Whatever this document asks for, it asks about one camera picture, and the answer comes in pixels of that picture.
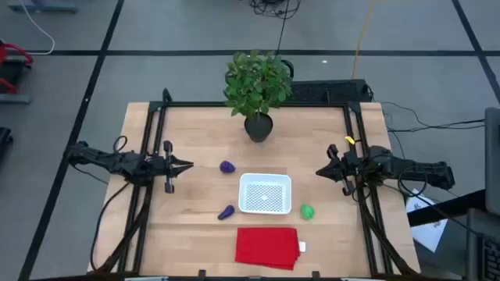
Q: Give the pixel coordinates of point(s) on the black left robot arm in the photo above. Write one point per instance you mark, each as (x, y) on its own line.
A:
(97, 158)

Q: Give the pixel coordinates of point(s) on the yellow tag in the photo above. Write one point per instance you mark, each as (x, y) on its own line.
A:
(350, 140)

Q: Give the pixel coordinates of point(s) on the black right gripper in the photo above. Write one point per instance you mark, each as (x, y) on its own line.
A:
(349, 168)

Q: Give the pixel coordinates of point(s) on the purple toy grapes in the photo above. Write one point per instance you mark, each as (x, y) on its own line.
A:
(227, 167)

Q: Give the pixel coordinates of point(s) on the green toy bell pepper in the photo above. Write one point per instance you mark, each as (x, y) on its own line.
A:
(307, 212)

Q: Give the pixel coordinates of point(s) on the black vented box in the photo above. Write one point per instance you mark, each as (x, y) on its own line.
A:
(328, 91)

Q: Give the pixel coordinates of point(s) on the grey cabinet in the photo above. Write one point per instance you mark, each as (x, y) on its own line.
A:
(493, 160)

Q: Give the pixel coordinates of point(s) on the red metal cart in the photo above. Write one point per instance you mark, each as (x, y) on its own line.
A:
(9, 66)

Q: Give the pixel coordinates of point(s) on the red folded cloth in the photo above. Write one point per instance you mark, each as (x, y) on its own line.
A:
(266, 247)

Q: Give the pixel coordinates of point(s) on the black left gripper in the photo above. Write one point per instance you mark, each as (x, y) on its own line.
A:
(158, 166)

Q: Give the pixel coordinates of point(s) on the black aluminium table frame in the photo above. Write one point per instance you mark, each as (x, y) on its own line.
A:
(195, 104)

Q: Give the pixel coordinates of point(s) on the green leafy plant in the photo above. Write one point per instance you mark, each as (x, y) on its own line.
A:
(256, 82)

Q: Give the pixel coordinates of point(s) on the white perforated plastic basket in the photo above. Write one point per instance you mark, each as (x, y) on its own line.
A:
(265, 194)

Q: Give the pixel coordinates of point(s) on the white paper sheet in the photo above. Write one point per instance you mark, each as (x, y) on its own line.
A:
(426, 230)

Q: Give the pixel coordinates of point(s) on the purple toy eggplant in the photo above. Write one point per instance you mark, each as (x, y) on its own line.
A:
(226, 212)

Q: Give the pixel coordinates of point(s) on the black plant pot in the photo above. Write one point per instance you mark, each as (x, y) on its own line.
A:
(258, 128)

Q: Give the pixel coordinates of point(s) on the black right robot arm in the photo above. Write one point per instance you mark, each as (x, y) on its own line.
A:
(410, 168)

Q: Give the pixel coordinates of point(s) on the small white flat item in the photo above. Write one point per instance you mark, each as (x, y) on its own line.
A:
(302, 246)

